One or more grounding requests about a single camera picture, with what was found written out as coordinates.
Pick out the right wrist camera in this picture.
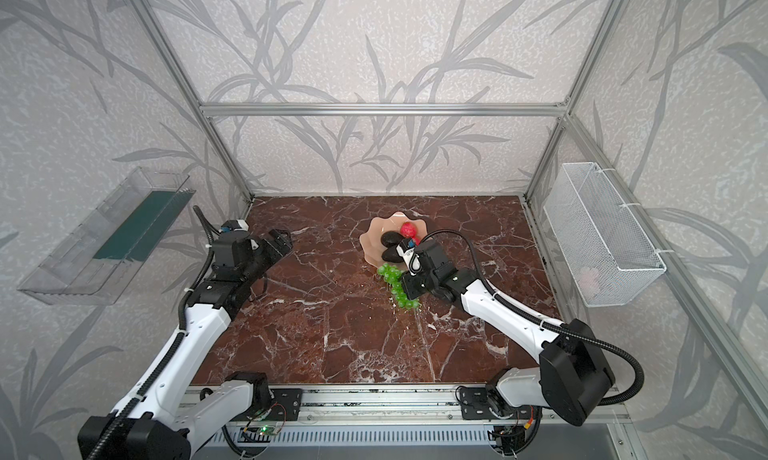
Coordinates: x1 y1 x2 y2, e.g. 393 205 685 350
396 238 421 274

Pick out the dark avocado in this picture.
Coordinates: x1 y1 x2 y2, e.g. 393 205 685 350
380 230 405 248
381 245 404 264

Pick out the clear plastic wall bin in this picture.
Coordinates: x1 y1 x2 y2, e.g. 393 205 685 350
18 167 195 306

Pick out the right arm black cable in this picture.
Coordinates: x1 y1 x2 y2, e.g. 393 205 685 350
419 229 646 407

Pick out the white wire mesh basket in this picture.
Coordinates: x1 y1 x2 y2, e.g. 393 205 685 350
544 162 666 307

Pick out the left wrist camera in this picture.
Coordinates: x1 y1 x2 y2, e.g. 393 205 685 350
220 219 249 234

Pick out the aluminium front rail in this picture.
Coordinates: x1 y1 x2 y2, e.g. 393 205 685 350
179 384 631 428

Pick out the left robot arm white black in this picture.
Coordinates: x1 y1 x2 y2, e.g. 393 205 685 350
77 221 293 459

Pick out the green grape bunch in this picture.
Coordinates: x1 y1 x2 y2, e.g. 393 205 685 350
377 264 421 310

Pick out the green circuit board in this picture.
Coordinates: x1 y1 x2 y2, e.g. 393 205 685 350
241 425 283 442

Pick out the pink scalloped fruit bowl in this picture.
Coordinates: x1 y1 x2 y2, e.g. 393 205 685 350
359 210 431 269

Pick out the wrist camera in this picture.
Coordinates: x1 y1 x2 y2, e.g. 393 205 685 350
396 238 421 274
220 219 249 234

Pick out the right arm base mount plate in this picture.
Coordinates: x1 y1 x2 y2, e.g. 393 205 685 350
454 385 532 421

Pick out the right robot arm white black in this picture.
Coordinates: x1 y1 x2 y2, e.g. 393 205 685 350
396 240 615 426

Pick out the red apple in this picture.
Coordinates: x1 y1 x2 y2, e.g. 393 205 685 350
399 222 418 238

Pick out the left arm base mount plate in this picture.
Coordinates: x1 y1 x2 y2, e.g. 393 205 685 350
236 388 304 422

